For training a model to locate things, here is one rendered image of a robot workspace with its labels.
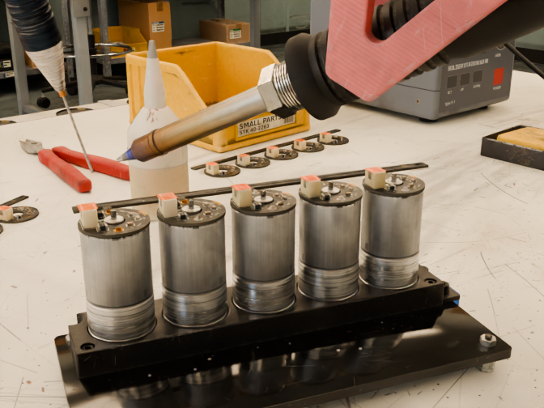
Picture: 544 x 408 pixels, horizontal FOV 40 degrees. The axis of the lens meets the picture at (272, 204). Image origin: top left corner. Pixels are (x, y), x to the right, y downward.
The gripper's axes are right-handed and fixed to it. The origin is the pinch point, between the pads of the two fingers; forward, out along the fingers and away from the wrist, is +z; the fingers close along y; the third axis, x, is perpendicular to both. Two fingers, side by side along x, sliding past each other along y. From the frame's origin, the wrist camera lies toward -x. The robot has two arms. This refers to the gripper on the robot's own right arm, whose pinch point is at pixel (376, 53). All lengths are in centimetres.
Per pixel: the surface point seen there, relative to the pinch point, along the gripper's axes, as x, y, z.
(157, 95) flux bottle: -11.9, -15.3, 12.9
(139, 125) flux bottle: -11.8, -14.4, 14.6
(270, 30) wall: -167, -524, 179
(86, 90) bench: -118, -200, 126
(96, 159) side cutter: -16.2, -20.2, 22.2
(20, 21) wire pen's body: -8.2, 3.4, 3.5
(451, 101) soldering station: 0.5, -42.8, 12.2
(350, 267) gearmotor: 2.4, -6.0, 9.4
